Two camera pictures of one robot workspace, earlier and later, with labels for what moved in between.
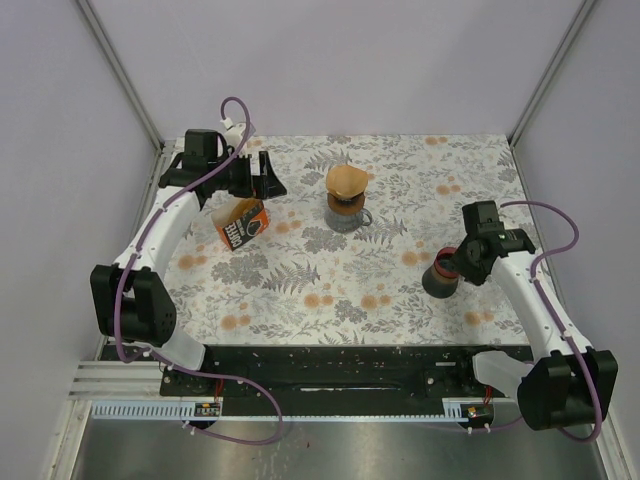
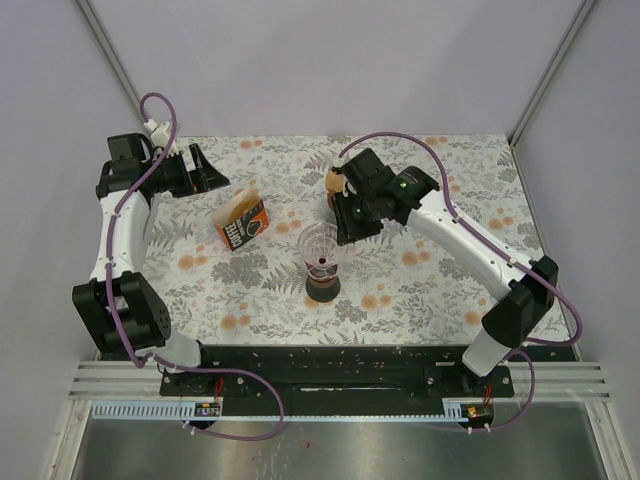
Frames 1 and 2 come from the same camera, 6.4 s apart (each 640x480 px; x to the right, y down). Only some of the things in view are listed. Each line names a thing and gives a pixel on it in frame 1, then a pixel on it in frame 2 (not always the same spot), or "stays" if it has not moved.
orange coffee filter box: x=239 y=220 stays
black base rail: x=336 y=372 stays
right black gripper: x=475 y=276 to x=347 y=230
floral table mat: x=341 y=263 stays
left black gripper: x=259 y=186 to x=203 y=178
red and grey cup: x=440 y=280 to x=323 y=291
